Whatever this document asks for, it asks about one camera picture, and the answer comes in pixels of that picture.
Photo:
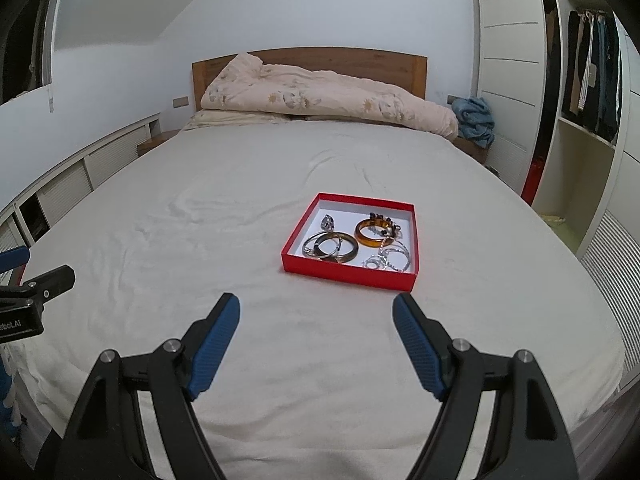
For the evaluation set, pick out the wall switch plate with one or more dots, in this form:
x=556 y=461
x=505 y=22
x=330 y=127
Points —
x=180 y=102

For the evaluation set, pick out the silver hoop pair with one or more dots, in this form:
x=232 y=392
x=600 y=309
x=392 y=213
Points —
x=395 y=257

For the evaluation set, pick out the hanging clothes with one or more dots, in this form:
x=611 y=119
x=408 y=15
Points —
x=592 y=86

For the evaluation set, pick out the dark metal brooch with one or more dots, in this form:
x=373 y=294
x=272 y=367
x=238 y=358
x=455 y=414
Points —
x=327 y=223

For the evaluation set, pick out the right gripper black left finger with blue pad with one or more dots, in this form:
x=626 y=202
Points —
x=105 y=438

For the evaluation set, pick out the blue crumpled cloth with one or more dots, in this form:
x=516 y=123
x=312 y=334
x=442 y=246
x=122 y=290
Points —
x=476 y=123

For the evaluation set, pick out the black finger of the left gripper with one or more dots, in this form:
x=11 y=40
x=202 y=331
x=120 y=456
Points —
x=49 y=285

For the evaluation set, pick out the white low wall cabinet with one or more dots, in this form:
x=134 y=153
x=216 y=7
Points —
x=48 y=199

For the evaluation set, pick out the dark olive brown bangle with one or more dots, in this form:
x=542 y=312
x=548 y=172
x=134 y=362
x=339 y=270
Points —
x=350 y=249

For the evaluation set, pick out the pink floral duvet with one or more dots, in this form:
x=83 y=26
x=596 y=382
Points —
x=248 y=84

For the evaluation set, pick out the blue white gloved left hand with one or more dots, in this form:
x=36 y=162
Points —
x=11 y=422

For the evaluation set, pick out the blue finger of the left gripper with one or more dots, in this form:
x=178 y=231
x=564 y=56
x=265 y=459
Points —
x=14 y=258

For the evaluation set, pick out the white wardrobe shelving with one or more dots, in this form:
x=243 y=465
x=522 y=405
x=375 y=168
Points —
x=561 y=78

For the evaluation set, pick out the red jewelry box tray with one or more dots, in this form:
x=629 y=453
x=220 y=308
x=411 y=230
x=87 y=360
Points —
x=347 y=211

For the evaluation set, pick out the wooden headboard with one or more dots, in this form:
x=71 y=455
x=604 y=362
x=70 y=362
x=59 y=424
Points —
x=407 y=71

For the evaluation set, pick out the amber resin bangle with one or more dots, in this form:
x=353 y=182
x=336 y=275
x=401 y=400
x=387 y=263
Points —
x=375 y=232

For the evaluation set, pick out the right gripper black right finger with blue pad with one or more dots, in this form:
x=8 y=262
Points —
x=527 y=438

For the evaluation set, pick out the wooden nightstand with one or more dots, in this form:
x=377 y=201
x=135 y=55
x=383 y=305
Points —
x=155 y=141

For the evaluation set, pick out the thin silver bangle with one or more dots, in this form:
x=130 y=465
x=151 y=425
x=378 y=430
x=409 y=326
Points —
x=323 y=246

